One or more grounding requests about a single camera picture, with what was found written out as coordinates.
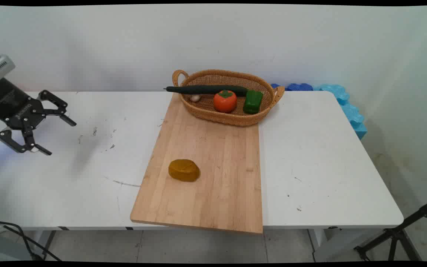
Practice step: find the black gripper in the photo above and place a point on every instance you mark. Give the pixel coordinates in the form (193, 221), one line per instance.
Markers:
(11, 102)

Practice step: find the green toy bell pepper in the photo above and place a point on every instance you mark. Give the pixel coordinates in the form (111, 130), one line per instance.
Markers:
(252, 101)

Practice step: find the black tripod stand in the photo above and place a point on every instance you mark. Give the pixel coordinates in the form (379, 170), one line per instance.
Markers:
(395, 233)

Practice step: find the small white toy mushroom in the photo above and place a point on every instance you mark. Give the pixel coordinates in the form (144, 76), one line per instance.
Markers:
(195, 98)

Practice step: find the dark green toy cucumber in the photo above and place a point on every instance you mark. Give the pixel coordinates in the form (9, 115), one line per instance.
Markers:
(206, 89)

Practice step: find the wooden cutting board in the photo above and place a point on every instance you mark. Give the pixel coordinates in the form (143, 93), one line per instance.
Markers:
(206, 170)

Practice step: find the orange toy persimmon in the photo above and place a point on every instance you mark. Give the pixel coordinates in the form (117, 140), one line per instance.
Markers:
(225, 101)

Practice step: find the light blue foam piece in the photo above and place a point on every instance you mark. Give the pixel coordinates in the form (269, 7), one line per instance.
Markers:
(350, 111)

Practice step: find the white table leg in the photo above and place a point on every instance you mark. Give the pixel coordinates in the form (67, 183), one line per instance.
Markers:
(316, 237)

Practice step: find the dark blue foam piece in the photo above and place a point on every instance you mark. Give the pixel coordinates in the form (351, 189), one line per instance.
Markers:
(298, 87)

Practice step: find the yellow-brown toy potato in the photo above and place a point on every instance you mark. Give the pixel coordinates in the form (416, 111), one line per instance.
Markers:
(184, 170)

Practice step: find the black metal table leg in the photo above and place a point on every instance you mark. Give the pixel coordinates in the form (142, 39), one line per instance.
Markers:
(49, 243)

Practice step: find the woven wicker basket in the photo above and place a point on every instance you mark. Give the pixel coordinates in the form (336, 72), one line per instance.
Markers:
(232, 115)

